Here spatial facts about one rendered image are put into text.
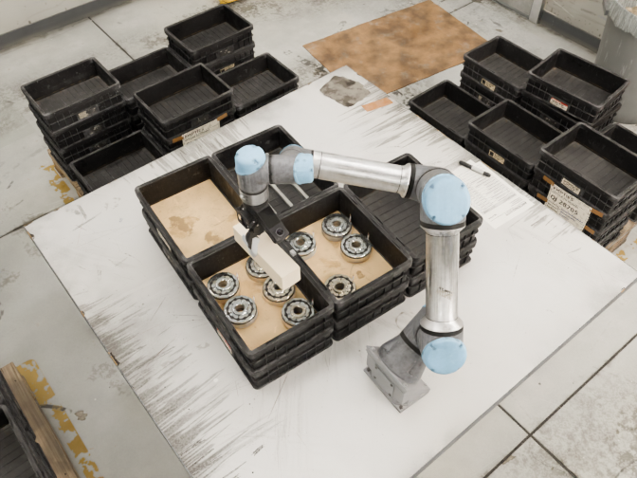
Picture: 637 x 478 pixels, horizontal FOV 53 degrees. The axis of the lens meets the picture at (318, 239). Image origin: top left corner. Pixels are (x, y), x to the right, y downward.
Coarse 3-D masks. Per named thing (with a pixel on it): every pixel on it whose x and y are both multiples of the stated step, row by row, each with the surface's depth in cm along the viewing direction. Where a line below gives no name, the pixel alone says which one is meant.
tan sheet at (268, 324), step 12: (240, 264) 210; (240, 276) 207; (252, 288) 204; (264, 312) 198; (276, 312) 198; (252, 324) 195; (264, 324) 195; (276, 324) 195; (252, 336) 193; (264, 336) 193; (276, 336) 193; (252, 348) 190
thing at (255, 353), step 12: (216, 252) 202; (288, 252) 201; (192, 264) 198; (300, 264) 198; (192, 276) 196; (204, 288) 192; (216, 312) 189; (324, 312) 186; (228, 324) 184; (300, 324) 184; (312, 324) 186; (240, 336) 181; (288, 336) 182; (264, 348) 179
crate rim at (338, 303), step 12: (336, 192) 218; (312, 204) 214; (408, 264) 197; (312, 276) 195; (384, 276) 194; (324, 288) 192; (360, 288) 192; (372, 288) 194; (336, 300) 189; (348, 300) 189
